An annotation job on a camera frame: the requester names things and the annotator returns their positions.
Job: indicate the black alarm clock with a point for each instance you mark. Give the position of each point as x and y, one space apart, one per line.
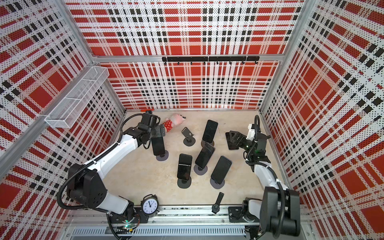
150 205

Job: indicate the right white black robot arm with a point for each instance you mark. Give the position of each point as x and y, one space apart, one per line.
278 212

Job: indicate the black phone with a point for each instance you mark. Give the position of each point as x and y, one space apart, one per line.
184 167
221 170
210 131
158 146
205 155

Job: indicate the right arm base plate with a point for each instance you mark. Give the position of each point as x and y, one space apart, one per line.
239 215

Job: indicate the white wire mesh basket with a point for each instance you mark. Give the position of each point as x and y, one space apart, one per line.
69 109

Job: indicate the grey stand front right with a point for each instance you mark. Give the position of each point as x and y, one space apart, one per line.
216 185

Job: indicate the black wristwatch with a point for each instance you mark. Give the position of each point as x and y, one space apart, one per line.
216 205

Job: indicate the grey stand left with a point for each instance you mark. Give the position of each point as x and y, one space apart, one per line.
163 157

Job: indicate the black hook rail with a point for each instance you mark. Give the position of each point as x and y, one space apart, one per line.
211 59

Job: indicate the grey stand centre middle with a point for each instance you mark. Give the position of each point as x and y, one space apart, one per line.
200 171

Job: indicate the grey stand back centre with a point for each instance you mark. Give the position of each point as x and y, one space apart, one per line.
189 139

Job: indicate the dark stand centre front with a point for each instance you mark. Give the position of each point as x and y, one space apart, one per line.
184 184

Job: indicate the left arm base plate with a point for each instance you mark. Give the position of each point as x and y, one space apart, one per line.
130 216

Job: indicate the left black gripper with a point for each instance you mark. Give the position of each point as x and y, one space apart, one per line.
159 129

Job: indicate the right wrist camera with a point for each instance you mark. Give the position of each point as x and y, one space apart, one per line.
253 129

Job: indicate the pink plush toy red dress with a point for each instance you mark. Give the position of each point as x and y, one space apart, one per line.
174 121

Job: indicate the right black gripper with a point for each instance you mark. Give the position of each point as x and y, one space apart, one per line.
239 135

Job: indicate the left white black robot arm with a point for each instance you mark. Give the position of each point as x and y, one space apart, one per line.
84 187

